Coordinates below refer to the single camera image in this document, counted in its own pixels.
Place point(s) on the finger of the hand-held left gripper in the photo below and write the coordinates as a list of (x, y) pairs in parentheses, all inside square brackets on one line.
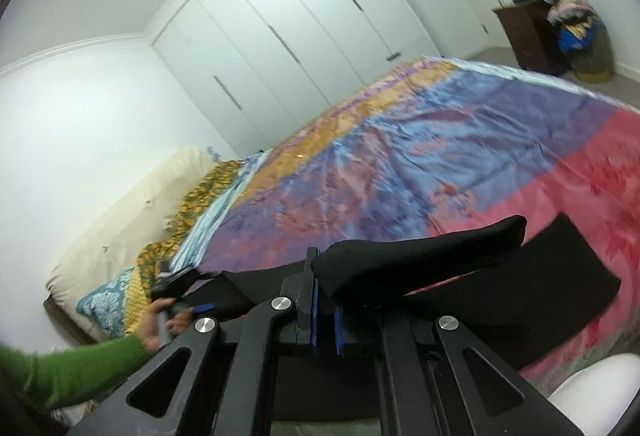
[(202, 309)]

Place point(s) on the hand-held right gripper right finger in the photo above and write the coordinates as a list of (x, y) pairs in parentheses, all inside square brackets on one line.
[(339, 331)]

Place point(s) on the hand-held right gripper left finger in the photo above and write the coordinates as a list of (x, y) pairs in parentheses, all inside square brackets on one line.
[(314, 316)]

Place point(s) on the black pants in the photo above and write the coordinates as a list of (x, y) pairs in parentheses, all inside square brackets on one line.
[(425, 256)]

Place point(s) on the person's left forearm green sleeve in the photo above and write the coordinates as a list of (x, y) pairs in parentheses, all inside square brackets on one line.
[(65, 371)]

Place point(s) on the person's left hand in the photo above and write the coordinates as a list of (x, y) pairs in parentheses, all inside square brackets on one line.
[(152, 323)]

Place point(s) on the yellow dotted cloth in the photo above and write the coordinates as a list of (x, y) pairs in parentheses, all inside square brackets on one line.
[(135, 303)]

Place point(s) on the blue patterned pillow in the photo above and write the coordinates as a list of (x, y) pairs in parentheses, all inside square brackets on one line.
[(102, 306)]

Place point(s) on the cream pillow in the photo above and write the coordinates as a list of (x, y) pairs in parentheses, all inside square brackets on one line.
[(110, 226)]

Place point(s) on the light blue striped sheet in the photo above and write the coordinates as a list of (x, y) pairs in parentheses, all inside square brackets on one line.
[(215, 216)]

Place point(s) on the orange green floral cloth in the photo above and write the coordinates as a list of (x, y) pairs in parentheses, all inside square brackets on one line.
[(210, 186)]

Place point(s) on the colourful satin bedspread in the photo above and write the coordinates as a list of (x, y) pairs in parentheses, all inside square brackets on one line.
[(400, 150)]

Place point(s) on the person's right leg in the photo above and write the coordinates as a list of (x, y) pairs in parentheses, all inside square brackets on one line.
[(595, 391)]

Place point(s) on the white wardrobe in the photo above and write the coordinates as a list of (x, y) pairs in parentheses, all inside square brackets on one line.
[(280, 15)]

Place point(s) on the dark brown cabinet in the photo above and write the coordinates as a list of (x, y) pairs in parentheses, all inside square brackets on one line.
[(525, 35)]

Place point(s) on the yellow laundry basket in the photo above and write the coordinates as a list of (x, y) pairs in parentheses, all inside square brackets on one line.
[(595, 60)]

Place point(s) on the pile of colourful clothes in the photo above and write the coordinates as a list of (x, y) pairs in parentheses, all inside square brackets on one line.
[(570, 15)]

